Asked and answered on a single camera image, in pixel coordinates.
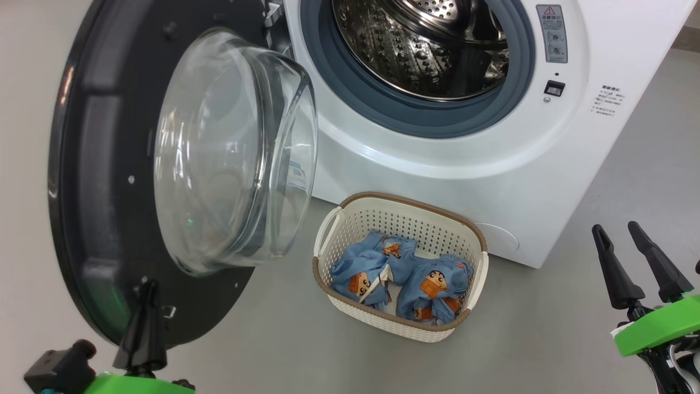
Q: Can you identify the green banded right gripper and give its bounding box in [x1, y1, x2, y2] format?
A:
[592, 221, 700, 357]

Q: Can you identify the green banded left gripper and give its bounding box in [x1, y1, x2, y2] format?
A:
[82, 280, 196, 394]

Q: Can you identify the black round glass washer door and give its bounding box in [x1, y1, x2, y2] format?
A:
[48, 0, 319, 348]

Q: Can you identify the blue cartoon print garment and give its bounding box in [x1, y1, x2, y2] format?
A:
[396, 254, 474, 325]
[330, 230, 417, 311]

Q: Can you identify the white front-load washing machine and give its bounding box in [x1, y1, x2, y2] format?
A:
[268, 0, 698, 269]

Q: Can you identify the washing machine drum with laundry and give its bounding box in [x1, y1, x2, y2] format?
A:
[332, 0, 510, 102]

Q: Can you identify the metal washer door hinge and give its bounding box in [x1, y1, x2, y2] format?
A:
[264, 0, 286, 29]

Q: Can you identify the round white filter cover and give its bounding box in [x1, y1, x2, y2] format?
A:
[473, 222, 520, 253]

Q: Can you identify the cream perforated laundry basket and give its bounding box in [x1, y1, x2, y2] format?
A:
[312, 192, 489, 343]

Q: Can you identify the grey warning sticker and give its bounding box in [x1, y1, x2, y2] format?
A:
[536, 4, 568, 64]

